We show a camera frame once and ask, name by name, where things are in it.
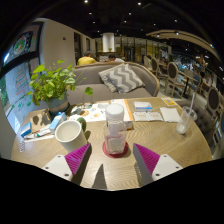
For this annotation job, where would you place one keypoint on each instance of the group of ceiling lights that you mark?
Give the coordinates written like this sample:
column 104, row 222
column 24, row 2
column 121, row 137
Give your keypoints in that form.
column 140, row 4

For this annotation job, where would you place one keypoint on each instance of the illustrated paper pamphlet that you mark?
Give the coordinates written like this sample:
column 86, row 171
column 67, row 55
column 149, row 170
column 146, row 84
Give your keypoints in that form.
column 91, row 113

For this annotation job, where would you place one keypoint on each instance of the green potted plant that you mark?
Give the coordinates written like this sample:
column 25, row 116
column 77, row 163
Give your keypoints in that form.
column 50, row 83

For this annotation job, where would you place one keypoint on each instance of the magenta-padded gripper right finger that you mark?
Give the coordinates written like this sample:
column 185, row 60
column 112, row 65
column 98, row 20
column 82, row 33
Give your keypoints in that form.
column 166, row 166

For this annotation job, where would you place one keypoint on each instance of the clear plastic cup with straw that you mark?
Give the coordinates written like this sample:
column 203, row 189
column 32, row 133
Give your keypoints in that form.
column 185, row 121

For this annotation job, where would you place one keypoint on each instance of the clear bottle with white cap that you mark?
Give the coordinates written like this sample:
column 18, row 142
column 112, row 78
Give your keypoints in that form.
column 115, row 133

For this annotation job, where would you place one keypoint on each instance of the grey white chevron cushion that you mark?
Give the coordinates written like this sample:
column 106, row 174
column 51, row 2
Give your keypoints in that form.
column 121, row 78

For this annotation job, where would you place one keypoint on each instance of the flat blue white box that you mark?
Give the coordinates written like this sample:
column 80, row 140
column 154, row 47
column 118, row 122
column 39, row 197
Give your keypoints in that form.
column 26, row 130

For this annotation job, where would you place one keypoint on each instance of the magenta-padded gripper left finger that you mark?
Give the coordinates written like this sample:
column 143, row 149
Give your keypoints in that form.
column 58, row 166

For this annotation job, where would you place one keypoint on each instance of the blue white booklet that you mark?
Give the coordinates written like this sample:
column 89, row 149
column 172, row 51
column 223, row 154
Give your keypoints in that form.
column 142, row 105

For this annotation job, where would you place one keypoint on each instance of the white round pillar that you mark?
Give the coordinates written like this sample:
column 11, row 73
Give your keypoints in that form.
column 108, row 41

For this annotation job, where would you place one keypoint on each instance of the window with festive decals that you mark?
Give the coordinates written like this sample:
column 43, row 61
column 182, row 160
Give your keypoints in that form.
column 16, row 76

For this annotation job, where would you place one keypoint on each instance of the group of dining chairs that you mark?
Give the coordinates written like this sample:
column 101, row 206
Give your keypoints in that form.
column 173, row 73

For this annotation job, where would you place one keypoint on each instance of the white ointment tube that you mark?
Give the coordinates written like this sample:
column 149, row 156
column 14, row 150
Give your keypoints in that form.
column 43, row 132

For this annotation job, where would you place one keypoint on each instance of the grey curved sofa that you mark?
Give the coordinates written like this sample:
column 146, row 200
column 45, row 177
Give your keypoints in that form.
column 90, row 90

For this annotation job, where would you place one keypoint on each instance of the white paper napkin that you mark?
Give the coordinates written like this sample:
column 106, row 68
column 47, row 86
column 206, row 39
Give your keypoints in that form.
column 170, row 114

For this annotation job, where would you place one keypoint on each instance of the yellow card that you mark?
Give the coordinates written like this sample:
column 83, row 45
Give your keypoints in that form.
column 169, row 101

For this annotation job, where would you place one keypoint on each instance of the flat round red coaster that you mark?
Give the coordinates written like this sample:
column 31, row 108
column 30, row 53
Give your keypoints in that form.
column 115, row 155

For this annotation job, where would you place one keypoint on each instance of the person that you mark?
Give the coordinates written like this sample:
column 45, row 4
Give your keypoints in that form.
column 86, row 60
column 115, row 59

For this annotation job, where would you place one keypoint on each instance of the small blue white box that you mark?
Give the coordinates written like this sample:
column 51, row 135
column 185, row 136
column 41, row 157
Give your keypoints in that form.
column 57, row 121

